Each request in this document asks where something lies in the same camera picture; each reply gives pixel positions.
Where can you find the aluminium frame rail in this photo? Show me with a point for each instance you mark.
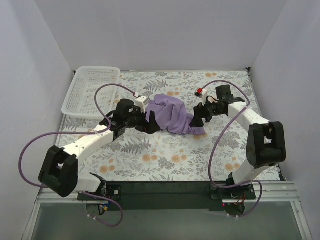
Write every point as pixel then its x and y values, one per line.
pixel 46 195

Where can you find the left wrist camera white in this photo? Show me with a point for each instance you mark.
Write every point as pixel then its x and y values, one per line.
pixel 142 102

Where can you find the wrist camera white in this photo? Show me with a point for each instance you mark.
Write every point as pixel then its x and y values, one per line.
pixel 202 94
pixel 142 102

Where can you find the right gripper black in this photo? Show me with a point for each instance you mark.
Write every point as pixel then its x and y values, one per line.
pixel 201 113

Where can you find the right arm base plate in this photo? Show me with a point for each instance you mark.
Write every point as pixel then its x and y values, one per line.
pixel 244 191

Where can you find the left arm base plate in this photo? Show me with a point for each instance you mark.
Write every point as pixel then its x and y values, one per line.
pixel 110 191

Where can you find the purple t shirt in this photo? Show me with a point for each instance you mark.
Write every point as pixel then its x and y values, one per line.
pixel 171 115

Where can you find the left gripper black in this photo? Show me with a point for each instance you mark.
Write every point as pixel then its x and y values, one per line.
pixel 146 123

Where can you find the white plastic basket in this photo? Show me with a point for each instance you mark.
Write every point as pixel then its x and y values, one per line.
pixel 80 98

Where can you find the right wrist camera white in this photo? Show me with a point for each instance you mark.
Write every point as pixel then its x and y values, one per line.
pixel 202 94

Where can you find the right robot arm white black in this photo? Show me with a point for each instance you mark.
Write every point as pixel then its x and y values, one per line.
pixel 265 146

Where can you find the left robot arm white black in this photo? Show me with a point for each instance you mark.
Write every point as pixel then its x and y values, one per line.
pixel 60 169

